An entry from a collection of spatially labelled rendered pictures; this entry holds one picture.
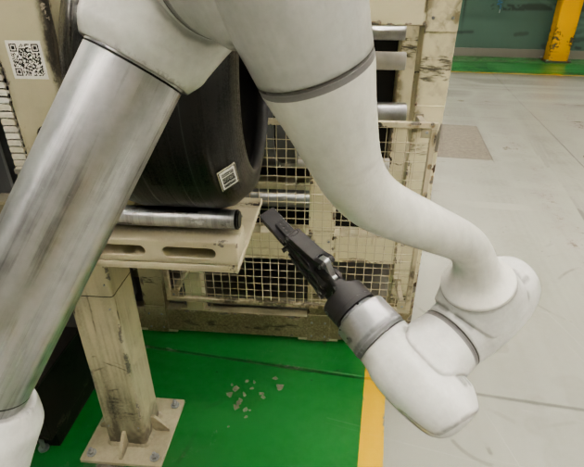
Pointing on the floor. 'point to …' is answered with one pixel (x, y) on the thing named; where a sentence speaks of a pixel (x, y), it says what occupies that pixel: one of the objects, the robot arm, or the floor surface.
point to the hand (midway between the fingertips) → (278, 226)
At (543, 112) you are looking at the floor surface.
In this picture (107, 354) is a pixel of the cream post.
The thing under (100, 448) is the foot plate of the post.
